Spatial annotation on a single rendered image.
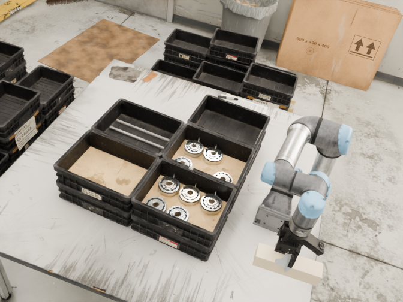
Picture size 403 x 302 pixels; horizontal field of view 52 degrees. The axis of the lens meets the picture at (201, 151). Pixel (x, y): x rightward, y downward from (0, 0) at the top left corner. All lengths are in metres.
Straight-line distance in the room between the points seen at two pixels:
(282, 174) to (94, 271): 0.95
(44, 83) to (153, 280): 2.00
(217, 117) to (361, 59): 2.51
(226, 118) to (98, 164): 0.81
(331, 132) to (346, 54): 2.99
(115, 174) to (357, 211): 2.01
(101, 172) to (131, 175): 0.14
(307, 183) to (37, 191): 1.35
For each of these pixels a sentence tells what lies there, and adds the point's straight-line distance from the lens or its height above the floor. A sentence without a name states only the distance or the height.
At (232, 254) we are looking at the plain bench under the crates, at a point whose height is 0.70.
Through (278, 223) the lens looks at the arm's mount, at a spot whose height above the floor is 0.77.
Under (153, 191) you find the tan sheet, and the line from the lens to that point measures 1.98.
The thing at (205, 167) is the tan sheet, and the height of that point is 0.83.
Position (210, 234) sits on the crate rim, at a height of 0.93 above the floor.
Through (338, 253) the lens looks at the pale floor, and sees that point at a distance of 3.09.
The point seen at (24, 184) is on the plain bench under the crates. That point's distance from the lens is 2.24.
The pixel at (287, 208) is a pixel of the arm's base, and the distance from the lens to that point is 2.03.
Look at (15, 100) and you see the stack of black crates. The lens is 3.09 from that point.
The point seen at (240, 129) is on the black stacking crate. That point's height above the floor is 0.83.
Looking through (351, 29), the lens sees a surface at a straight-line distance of 4.58.
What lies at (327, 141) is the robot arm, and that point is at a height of 1.33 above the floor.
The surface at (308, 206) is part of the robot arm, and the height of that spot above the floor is 1.43.
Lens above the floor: 2.36
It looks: 44 degrees down
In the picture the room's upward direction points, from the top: 11 degrees clockwise
